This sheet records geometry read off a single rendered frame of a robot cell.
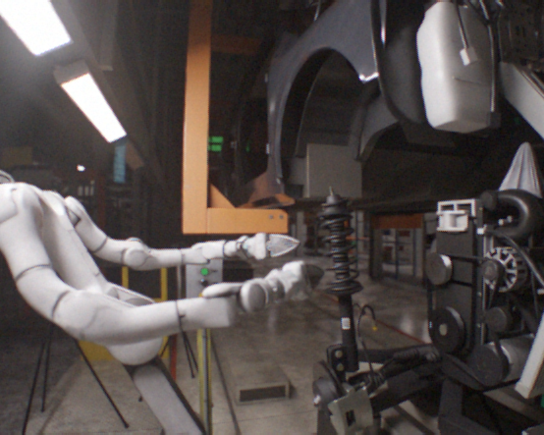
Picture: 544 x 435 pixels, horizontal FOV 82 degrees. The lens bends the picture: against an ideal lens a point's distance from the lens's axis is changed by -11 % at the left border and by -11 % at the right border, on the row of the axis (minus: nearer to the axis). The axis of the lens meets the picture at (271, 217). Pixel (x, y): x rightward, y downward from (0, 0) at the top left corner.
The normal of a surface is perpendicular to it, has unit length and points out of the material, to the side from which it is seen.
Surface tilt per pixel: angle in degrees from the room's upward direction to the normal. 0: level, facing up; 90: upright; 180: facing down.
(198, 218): 90
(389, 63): 91
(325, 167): 90
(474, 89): 90
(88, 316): 72
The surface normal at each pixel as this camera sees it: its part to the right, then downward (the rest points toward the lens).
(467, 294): -0.97, 0.00
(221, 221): 0.25, -0.02
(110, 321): 0.44, -0.33
